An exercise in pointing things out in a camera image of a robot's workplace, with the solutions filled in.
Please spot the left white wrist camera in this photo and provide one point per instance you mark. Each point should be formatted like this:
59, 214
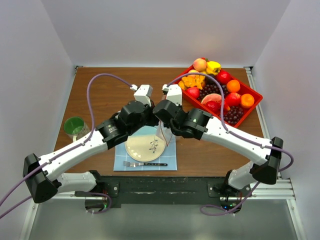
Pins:
142, 93

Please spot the watermelon slice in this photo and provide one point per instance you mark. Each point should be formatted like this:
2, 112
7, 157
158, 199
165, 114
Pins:
214, 97

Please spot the metal fork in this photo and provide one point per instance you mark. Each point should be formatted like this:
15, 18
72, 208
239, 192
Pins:
142, 164

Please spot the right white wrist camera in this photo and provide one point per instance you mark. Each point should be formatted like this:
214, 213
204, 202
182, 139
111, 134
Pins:
172, 93

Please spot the purple grape bunch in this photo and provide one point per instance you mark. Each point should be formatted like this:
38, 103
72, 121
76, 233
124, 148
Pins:
212, 89
233, 116

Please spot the aluminium frame rail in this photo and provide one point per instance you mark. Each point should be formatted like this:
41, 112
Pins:
283, 189

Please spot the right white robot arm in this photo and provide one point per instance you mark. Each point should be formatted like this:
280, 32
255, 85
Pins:
264, 154

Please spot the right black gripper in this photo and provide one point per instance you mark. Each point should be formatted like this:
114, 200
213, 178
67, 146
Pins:
179, 106

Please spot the strawberry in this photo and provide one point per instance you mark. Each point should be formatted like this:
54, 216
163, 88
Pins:
226, 107

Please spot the green floral mug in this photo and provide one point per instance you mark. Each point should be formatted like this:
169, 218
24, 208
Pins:
76, 128

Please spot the clear zip top bag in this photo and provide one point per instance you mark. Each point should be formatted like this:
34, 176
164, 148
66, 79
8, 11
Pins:
165, 134

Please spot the cream and teal plate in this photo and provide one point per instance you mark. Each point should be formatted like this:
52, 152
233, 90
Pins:
144, 145

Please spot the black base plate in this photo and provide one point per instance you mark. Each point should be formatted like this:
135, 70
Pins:
159, 190

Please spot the upper purple grape bunch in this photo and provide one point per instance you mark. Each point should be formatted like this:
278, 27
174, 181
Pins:
212, 89

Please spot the red apple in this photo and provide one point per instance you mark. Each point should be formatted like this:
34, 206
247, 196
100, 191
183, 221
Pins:
223, 77
194, 92
233, 99

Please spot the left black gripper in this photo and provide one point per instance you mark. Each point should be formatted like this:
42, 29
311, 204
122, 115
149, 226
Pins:
154, 120

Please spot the orange fruit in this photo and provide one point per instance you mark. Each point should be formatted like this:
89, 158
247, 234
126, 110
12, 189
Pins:
247, 101
233, 86

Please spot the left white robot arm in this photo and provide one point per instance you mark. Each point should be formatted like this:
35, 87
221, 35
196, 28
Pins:
41, 173

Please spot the red plastic fruit tray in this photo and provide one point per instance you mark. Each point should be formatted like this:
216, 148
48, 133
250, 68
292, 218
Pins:
211, 79

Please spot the yellow bell pepper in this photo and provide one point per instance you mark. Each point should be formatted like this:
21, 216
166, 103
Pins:
213, 67

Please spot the blue checked placemat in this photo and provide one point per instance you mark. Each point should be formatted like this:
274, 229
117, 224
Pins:
169, 156

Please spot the lower purple grape bunch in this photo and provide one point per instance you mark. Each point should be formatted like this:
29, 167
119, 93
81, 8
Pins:
233, 116

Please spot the red apple back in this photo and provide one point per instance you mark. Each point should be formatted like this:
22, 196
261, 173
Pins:
223, 77

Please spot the orange fruit back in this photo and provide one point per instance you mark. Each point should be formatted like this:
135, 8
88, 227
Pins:
233, 86

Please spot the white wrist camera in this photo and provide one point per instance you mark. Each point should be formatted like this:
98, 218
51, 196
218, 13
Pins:
172, 93
142, 93

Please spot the orange fruit right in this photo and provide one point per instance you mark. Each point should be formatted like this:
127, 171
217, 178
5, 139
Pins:
247, 101

